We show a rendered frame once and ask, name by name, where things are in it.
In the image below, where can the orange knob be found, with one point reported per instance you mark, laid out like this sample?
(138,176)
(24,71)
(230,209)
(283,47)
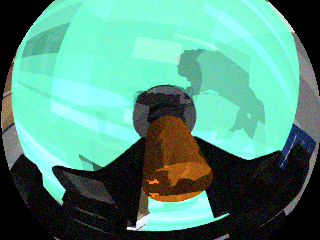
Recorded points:
(174,167)

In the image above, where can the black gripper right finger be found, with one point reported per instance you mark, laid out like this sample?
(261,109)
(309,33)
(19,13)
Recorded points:
(231,175)

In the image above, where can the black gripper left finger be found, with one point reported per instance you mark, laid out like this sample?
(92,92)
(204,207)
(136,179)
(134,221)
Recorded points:
(117,184)

